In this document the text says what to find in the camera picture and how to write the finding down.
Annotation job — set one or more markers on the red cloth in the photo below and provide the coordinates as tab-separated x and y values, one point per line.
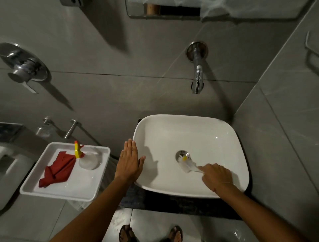
58	169

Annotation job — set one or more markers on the chrome wall bar fitting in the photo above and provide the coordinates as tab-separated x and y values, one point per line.
71	128

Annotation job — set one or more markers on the person's right sandalled foot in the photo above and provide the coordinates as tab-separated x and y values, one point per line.
175	234

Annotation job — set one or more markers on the person's left hand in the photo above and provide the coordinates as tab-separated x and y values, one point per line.
128	167

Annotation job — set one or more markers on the clear spray bottle yellow nozzle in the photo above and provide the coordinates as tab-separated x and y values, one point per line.
89	160

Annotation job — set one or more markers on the person's left middle finger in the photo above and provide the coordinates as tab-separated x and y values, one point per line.
130	149

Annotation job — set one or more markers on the chrome sink drain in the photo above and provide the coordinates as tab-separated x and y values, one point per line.
180	154

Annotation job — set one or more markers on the white toilet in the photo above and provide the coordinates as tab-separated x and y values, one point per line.
11	172

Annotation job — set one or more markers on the clear plastic cleaning brush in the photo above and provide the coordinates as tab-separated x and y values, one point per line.
188	165

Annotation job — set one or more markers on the white rectangular tray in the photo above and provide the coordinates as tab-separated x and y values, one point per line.
74	184

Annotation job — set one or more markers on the person's right hand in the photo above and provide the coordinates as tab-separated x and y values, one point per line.
217	176

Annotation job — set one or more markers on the person's right forearm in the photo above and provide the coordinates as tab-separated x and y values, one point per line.
254	214

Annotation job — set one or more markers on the chrome wall faucet spout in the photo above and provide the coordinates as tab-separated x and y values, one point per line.
198	67

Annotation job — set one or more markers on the white ceramic sink basin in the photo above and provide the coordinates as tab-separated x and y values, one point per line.
199	134

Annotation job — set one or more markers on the person's left thumb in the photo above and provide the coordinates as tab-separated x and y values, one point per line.
142	163

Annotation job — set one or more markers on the person's left sandalled foot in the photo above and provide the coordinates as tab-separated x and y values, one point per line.
126	234

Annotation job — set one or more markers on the person's left little finger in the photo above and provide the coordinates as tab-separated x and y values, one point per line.
121	156

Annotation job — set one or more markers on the person's left forearm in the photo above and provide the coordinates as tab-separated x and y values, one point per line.
96	214

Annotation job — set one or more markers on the person's sandalled foot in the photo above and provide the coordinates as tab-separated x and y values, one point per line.
175	234
126	234

